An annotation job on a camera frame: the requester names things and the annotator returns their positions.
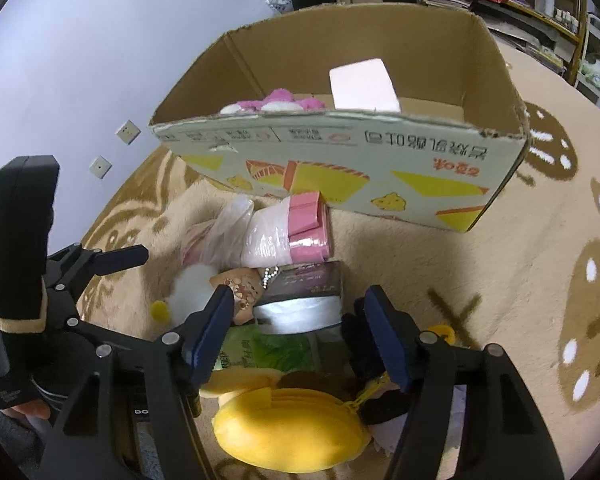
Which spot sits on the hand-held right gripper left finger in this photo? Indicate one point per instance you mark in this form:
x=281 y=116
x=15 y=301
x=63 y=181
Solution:
x=212 y=330

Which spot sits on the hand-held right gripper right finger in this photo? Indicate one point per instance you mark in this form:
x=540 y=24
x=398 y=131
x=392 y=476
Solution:
x=387 y=340

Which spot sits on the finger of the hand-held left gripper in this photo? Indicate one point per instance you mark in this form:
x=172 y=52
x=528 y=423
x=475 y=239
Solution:
x=80 y=330
x=122 y=258

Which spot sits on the dark brown plush toy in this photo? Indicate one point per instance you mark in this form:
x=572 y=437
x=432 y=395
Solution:
x=357 y=345

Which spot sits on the white plush toy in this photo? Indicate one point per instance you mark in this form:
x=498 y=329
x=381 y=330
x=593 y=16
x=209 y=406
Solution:
x=192 y=290

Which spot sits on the green tissue pack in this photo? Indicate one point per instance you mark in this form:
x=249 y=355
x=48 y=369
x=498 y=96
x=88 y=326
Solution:
x=265 y=350

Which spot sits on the clear plastic bag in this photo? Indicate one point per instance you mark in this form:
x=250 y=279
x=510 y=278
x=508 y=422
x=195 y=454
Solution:
x=225 y=240

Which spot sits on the dark purple packet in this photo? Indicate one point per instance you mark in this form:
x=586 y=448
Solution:
x=300 y=305

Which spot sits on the yellow plush toy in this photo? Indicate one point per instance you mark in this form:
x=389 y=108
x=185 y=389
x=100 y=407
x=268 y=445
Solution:
x=290 y=425

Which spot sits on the pink pack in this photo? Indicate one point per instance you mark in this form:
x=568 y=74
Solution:
x=305 y=230

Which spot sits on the printed cardboard box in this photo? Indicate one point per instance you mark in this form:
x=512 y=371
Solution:
x=330 y=160

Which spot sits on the pink plush toy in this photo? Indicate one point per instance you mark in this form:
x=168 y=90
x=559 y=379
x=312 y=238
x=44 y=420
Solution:
x=280 y=97

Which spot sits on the person's left hand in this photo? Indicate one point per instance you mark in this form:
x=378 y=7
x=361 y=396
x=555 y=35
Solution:
x=15 y=370

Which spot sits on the beige patterned blanket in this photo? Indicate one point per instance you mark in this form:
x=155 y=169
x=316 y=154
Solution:
x=480 y=270

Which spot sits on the white block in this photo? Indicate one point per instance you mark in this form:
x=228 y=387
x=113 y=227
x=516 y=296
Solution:
x=362 y=85

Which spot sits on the plastic bag with toys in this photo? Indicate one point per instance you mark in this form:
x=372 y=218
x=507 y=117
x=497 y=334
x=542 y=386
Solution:
x=279 y=0

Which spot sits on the stack of books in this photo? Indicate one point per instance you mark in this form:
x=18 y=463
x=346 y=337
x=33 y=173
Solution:
x=445 y=1

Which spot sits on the wooden shelf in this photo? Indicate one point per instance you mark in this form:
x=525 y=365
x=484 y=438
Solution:
x=577 y=25

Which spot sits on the white wall socket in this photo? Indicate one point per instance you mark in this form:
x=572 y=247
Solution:
x=100 y=166
x=127 y=131

